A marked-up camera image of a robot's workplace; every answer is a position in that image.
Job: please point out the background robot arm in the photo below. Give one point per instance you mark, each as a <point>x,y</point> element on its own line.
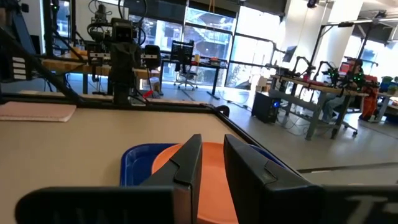
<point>306,67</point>
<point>331,73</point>

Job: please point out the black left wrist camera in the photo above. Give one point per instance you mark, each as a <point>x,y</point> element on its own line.
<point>122,31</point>

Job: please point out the pink mat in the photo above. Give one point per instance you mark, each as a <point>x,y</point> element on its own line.
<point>34,111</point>

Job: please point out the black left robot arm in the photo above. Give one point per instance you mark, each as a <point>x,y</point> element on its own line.
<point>121,93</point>

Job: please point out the black computer tower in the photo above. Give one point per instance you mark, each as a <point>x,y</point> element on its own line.
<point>264,107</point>

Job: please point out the black frame brace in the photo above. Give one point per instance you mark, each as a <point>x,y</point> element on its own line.
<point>46,73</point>

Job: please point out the orange plate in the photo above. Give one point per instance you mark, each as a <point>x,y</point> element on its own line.
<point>214,174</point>

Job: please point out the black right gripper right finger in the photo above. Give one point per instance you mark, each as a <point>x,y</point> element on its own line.
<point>255,186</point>

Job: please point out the blue plastic tray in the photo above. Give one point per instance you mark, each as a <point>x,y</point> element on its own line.
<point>136,165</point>

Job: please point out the office chair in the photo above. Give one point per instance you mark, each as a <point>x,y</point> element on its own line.
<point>182,53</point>

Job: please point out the wooden workbench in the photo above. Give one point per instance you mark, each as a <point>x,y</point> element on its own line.
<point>62,65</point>
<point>311,85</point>

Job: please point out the black frame post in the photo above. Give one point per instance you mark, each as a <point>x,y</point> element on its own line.
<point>47,28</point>

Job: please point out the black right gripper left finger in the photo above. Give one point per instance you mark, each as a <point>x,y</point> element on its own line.
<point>189,168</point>

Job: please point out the black desk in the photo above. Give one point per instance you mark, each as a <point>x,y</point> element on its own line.
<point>192,63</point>

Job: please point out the black monitor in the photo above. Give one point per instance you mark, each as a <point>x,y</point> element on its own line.
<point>289,53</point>

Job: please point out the person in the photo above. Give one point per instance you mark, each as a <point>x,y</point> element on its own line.
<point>331,105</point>

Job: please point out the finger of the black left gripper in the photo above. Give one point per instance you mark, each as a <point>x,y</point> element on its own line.
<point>132,65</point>
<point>118,65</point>

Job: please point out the orange bag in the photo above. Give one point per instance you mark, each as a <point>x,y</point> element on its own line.
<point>369,99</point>

